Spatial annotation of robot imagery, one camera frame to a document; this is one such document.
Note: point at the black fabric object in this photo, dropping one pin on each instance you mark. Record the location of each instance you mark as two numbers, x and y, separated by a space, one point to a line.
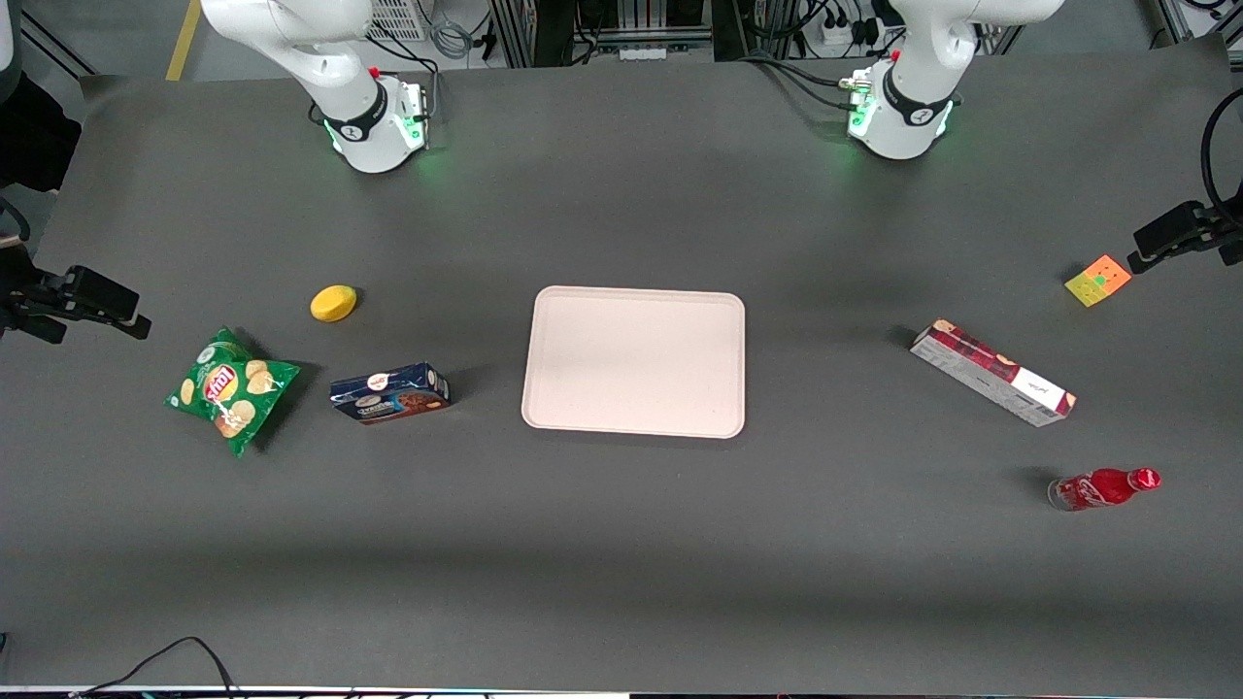
34 136

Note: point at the beige rectangular tray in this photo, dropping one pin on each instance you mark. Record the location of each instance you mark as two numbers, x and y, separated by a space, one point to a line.
633 361

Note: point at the red cookie box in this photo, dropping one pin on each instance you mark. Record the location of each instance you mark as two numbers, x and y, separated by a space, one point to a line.
991 374

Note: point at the blue cookie box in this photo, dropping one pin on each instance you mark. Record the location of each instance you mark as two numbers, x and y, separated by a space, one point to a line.
388 396

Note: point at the yellow lemon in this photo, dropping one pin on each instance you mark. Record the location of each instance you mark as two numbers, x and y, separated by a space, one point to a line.
333 303

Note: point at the red cola bottle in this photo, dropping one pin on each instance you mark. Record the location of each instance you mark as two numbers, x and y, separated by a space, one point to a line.
1097 488

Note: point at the green Lay's chips bag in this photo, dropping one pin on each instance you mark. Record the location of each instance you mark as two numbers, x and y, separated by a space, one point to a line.
228 388

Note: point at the white vent grille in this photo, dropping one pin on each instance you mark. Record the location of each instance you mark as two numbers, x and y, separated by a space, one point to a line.
398 17

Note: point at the white power strip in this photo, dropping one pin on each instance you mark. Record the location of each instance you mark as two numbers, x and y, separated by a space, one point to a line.
847 34

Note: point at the colourful puzzle cube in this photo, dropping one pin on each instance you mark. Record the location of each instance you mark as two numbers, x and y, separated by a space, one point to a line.
1098 282

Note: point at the black side camera mount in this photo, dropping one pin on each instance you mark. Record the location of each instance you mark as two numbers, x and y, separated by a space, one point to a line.
1180 231
87 296

